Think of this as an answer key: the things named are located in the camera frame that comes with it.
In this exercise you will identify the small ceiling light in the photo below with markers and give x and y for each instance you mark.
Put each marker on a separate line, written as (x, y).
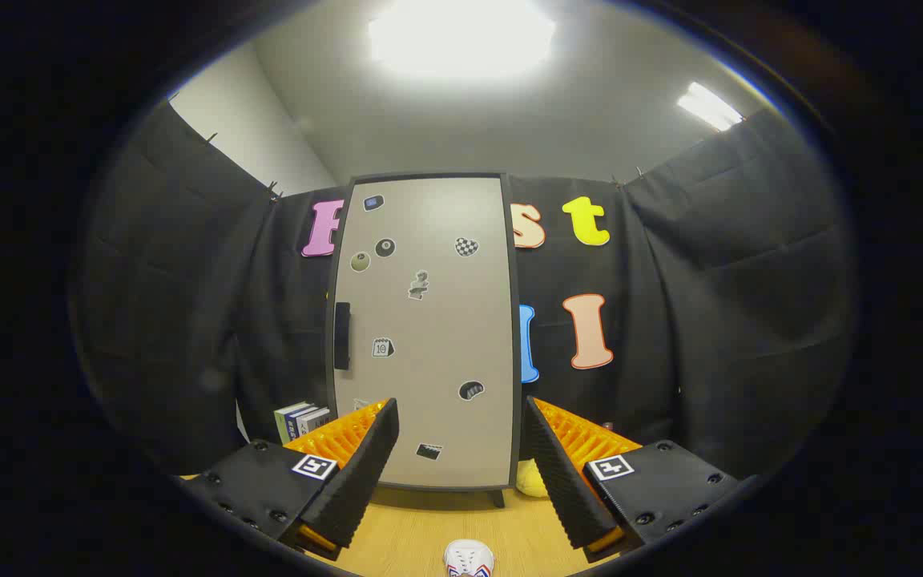
(708, 106)

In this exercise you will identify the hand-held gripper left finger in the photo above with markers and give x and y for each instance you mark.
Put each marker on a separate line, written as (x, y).
(361, 481)

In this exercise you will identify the black backdrop cloth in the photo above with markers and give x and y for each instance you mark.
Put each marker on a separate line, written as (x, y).
(710, 280)

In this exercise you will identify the grey shoe cabinet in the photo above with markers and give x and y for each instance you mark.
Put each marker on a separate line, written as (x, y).
(497, 498)

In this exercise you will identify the blue spine book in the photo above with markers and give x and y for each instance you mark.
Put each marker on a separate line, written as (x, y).
(298, 418)

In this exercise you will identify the yellow plush toy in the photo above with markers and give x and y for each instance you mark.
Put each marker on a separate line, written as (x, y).
(530, 481)

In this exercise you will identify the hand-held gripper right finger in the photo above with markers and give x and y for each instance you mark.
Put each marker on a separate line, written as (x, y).
(562, 481)

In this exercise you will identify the large ceiling light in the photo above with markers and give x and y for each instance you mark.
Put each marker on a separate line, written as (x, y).
(461, 36)

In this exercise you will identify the white shoe with chevron stripes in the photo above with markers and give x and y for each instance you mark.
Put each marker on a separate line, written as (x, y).
(469, 554)

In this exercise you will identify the green spine book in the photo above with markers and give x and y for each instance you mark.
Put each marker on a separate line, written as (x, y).
(284, 421)

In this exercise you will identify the grey shoe cabinet door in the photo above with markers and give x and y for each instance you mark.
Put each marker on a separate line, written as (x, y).
(429, 361)

